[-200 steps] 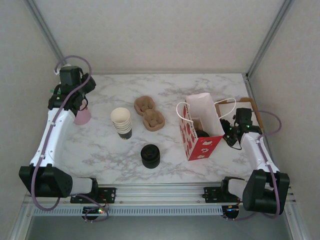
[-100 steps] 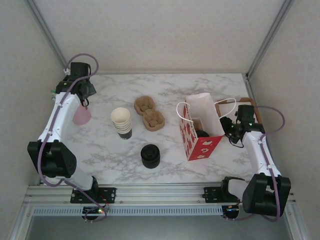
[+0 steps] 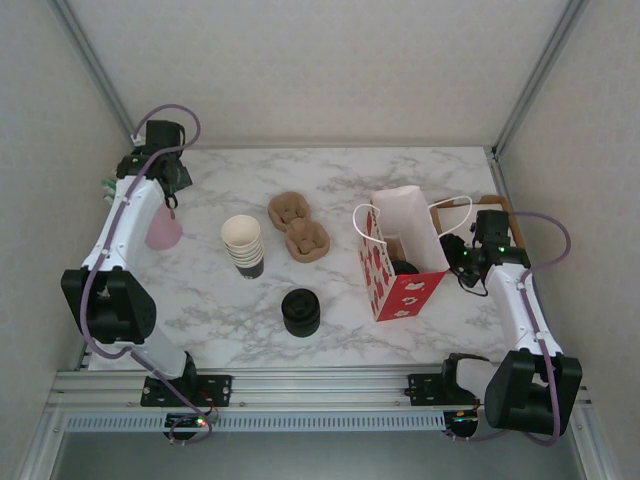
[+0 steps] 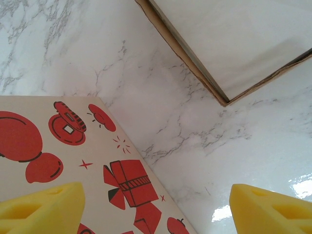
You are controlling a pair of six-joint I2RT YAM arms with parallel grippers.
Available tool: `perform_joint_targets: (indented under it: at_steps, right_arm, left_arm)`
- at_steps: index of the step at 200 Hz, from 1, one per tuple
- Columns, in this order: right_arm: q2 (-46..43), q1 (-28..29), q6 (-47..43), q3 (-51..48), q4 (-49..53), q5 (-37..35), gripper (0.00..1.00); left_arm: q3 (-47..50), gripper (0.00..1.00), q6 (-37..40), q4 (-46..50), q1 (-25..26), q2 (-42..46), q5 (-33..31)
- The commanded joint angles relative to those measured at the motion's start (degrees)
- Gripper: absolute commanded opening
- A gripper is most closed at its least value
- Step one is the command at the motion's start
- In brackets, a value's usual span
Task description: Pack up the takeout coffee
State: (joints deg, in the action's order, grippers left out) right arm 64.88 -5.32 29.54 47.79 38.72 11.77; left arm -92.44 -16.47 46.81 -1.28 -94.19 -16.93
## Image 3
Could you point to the red printed paper gift bag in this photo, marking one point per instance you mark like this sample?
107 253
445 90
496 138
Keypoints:
400 300

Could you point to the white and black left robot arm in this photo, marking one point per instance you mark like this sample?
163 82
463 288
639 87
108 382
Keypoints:
125 225

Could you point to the pink straw holder cup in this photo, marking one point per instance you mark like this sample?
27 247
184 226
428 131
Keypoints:
165 235

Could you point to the small black controller board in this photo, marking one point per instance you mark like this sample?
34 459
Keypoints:
187 422
462 422

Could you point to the aluminium table side rail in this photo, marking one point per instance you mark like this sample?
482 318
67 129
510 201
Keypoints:
84 361
500 175

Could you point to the aluminium frame post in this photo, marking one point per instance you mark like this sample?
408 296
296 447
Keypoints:
592 445
539 75
42 445
102 75

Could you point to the aluminium table end rail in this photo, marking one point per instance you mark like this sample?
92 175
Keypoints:
325 147

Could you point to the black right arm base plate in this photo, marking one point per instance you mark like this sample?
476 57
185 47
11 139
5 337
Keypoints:
420 387

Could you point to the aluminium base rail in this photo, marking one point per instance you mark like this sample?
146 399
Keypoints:
320 390

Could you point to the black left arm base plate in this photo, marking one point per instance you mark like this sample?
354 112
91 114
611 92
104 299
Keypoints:
220 387

